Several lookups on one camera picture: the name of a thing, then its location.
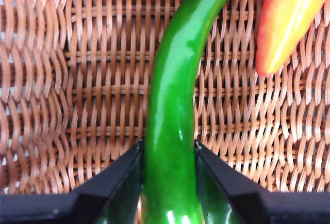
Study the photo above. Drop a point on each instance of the long green pepper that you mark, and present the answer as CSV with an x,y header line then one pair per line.
x,y
172,105

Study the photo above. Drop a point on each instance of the brown wicker basket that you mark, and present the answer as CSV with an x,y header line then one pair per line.
x,y
90,79

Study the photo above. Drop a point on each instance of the orange plush carrot, green leaves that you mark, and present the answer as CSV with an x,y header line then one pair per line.
x,y
288,22

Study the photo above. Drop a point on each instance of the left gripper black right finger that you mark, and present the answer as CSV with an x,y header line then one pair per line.
x,y
257,208

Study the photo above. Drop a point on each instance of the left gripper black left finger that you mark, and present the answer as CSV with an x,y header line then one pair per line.
x,y
77,208

